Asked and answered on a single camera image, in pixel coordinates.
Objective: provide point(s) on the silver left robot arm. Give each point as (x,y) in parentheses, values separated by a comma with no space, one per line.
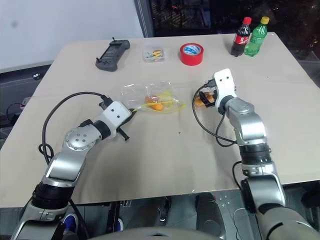
(67,162)

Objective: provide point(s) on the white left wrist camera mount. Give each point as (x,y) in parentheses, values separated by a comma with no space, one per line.
(115,113)

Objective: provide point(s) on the grey pillar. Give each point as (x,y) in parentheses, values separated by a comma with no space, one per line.
(143,17)

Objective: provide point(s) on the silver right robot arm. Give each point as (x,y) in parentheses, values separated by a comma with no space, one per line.
(250,125)

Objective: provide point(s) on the black handheld remote controller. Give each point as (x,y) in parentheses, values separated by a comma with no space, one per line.
(112,53)

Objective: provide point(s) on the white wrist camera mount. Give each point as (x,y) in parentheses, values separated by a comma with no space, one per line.
(115,113)
(225,83)

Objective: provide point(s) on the green soda bottle yellow cap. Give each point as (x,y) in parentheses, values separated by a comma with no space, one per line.
(255,40)

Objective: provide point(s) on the grey robot torso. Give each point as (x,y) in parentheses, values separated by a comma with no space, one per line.
(155,235)

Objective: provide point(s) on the clear plastic zip bag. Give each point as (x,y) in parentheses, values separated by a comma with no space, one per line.
(155,96)

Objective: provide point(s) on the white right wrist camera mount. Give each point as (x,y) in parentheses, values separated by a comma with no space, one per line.
(225,83)

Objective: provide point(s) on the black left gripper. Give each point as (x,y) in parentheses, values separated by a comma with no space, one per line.
(124,123)

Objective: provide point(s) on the red tape roll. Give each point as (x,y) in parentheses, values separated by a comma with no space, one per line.
(191,56)

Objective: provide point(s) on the small clear plastic box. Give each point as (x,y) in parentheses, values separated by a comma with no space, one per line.
(154,53)

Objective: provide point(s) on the black mesh chair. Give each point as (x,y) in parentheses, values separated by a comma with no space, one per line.
(180,12)

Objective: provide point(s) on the dark rounded shape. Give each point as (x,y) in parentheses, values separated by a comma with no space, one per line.
(210,215)

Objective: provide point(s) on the blue shoe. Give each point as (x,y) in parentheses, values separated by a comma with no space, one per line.
(70,222)
(120,224)

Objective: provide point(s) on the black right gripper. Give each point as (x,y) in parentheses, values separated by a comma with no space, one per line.
(211,86)

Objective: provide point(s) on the cola bottle red cap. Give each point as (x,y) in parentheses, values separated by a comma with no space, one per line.
(240,37)

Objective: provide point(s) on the orange snack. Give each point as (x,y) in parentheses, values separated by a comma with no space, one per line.
(150,100)
(198,102)
(158,107)

